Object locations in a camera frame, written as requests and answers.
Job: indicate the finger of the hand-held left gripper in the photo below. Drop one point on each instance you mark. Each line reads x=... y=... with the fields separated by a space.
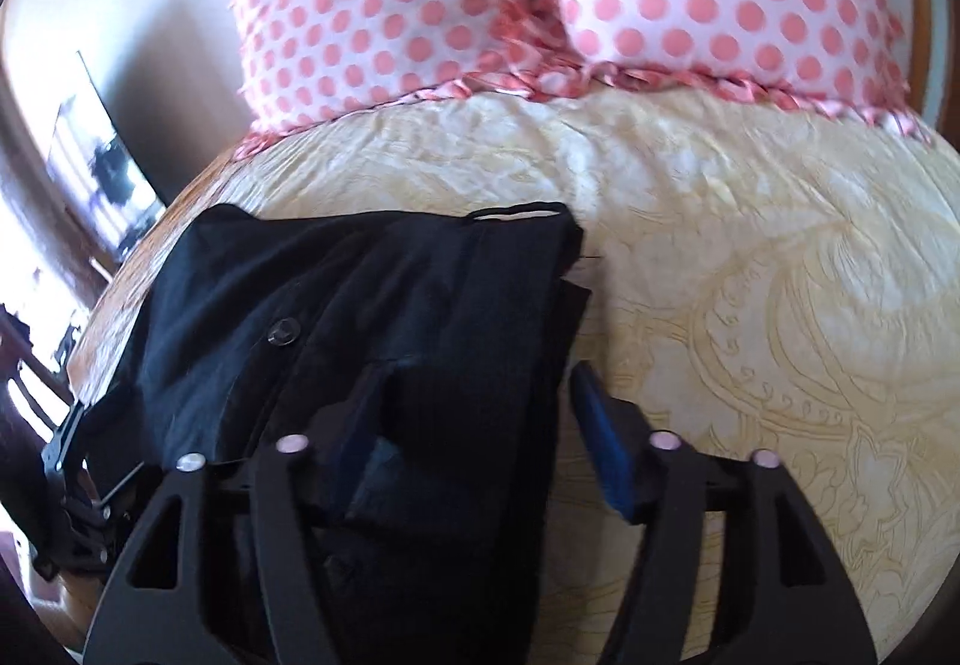
x=120 y=485

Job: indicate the dark wooden chair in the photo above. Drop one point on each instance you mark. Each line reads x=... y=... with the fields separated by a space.
x=30 y=380

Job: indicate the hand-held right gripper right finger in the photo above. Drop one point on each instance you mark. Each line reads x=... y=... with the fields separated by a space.
x=601 y=444

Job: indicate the black pants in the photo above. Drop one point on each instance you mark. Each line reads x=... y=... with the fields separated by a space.
x=375 y=305

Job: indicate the cream patterned bedspread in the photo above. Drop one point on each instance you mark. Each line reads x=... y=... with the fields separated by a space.
x=750 y=260

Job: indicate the flat screen television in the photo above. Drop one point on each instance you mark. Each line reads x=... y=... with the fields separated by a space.
x=105 y=178

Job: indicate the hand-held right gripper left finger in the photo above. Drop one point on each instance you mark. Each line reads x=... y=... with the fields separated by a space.
x=366 y=432

